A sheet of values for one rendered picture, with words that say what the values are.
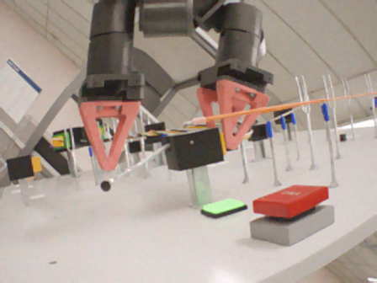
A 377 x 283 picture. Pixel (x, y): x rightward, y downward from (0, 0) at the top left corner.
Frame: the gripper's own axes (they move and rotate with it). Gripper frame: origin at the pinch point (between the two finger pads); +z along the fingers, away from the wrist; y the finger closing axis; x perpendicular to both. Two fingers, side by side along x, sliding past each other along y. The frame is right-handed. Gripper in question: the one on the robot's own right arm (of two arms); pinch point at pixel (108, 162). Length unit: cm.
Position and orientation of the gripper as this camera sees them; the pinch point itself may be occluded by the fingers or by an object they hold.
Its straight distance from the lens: 47.5
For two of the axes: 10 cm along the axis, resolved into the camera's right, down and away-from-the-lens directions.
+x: -9.4, 0.2, -3.5
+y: -3.5, 0.2, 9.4
